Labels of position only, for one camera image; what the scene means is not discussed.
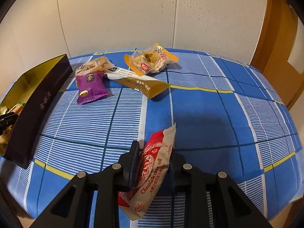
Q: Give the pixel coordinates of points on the blue plaid tablecloth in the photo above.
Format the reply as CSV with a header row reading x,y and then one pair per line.
x,y
213,123

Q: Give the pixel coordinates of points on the tan cartoon snack packet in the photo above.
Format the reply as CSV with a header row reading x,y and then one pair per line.
x,y
93,65

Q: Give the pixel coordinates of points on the gold tin box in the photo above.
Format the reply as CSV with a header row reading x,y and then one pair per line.
x,y
40,99

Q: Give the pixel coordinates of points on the wooden door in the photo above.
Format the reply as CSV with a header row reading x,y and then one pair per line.
x,y
273,40

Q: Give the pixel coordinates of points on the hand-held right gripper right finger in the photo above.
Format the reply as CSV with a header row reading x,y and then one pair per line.
x,y
178,168

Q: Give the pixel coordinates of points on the green-edged cracker packet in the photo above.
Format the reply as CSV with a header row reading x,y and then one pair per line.
x,y
20,105

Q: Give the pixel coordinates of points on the white and brown long sachet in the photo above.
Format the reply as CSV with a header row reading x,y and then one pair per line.
x,y
142,86

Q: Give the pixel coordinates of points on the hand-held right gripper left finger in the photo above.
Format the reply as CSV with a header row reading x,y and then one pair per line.
x,y
134,166

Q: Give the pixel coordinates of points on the orange clear cracker packet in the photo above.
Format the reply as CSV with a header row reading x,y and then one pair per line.
x,y
152,59

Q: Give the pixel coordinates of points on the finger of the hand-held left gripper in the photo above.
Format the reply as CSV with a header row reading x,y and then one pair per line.
x,y
8,120

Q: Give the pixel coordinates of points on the purple snack packet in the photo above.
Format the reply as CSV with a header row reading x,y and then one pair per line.
x,y
91,85

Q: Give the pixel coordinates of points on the yellow snack packet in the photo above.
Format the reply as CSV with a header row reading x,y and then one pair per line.
x,y
3,142

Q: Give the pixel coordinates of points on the red and white roll packet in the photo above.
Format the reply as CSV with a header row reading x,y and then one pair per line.
x,y
154,161

